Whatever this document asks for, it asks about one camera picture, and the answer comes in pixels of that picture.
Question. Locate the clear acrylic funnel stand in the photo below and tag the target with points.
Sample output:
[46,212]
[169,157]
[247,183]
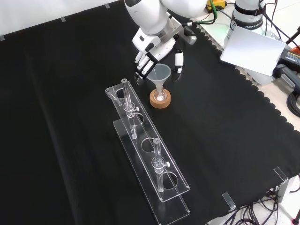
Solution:
[147,130]

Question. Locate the black bench cloth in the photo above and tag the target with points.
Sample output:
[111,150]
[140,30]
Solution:
[58,117]

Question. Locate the grey tape piece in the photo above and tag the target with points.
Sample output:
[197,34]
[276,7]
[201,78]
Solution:
[2,38]
[107,5]
[63,19]

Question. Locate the grey box device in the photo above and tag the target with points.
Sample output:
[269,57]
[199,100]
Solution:
[287,76]

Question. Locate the round-bottom glass flask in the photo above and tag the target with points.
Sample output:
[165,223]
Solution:
[164,96]

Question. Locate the pale board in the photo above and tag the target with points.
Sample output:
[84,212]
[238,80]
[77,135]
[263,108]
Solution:
[253,51]

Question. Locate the yellow stop button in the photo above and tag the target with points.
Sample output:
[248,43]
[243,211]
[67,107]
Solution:
[219,4]

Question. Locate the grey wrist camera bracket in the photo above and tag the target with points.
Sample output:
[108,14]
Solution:
[187,35]

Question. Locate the clear cloth clip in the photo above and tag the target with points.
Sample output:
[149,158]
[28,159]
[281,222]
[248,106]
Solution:
[229,201]
[281,174]

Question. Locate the translucent plastic funnel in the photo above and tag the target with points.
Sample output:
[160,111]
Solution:
[161,75]

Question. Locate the black and orange power unit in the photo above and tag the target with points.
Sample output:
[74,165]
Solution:
[290,56]

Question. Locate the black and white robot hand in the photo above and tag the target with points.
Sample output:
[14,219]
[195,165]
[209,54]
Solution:
[145,43]

